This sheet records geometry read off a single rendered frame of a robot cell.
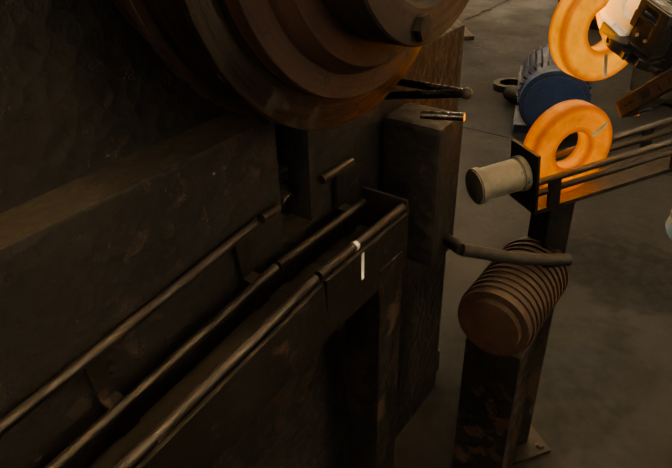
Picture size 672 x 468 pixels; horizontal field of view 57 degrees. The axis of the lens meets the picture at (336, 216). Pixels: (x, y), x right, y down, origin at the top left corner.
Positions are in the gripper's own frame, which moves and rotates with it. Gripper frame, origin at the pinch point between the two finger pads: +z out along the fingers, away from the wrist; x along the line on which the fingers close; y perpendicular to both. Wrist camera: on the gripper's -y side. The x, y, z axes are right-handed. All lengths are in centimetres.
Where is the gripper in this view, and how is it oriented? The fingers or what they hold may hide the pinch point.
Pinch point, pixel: (603, 13)
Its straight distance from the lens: 101.7
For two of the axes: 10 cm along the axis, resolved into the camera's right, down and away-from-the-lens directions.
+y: 0.6, -6.9, -7.2
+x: -9.4, 2.0, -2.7
